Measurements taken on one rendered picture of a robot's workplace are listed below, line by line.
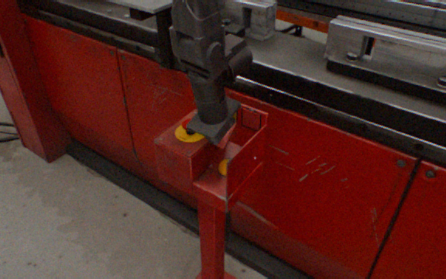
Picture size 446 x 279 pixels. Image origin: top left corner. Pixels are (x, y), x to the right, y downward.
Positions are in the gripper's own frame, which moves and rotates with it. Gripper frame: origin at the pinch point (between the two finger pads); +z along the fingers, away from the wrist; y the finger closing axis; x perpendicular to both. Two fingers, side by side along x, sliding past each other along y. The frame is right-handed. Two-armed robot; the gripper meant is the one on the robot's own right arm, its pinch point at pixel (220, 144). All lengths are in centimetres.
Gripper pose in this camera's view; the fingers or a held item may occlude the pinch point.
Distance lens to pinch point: 78.9
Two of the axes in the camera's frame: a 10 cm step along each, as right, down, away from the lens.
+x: -8.3, -3.4, 4.5
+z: 1.4, 6.5, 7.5
